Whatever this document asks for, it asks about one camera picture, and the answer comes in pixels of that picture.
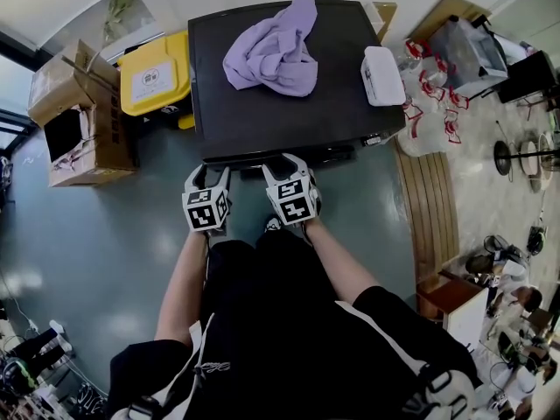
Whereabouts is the person's right forearm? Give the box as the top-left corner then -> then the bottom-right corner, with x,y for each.
304,219 -> 382,304

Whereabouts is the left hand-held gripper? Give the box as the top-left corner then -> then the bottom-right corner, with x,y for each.
181,163 -> 232,235

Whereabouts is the wooden slatted step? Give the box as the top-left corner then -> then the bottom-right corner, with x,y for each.
393,140 -> 460,284

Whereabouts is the white plastic lidded box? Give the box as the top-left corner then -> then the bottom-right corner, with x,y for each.
360,45 -> 407,108

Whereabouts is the white table with wooden legs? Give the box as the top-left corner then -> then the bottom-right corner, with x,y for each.
415,269 -> 490,354

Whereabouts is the brown cardboard box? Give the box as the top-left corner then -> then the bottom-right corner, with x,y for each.
27,38 -> 139,188

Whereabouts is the black bin with yellow lid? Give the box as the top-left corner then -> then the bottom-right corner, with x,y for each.
116,31 -> 197,130

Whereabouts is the black cabinet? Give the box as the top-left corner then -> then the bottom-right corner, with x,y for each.
496,49 -> 559,105

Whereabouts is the purple crumpled cloth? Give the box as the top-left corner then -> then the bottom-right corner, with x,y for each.
222,0 -> 319,99

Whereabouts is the white round cushion seat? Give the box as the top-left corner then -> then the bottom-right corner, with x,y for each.
519,140 -> 543,177

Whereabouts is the cluster of clear water jugs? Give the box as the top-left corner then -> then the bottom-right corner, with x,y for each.
391,37 -> 472,159

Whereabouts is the clear plastic storage bin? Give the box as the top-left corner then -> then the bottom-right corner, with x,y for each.
426,15 -> 511,100

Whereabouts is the large wooden board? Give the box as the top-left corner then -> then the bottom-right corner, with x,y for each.
406,0 -> 491,43

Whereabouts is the person's left forearm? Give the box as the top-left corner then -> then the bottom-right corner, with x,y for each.
154,229 -> 209,347

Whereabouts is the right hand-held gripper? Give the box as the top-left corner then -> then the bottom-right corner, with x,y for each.
261,151 -> 324,228

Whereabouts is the person's black clothing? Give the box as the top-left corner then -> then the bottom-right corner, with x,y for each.
107,229 -> 482,420

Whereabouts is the black standing fan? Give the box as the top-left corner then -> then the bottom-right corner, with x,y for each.
493,120 -> 560,192

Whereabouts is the small brown board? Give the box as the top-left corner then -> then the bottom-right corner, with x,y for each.
371,1 -> 398,46

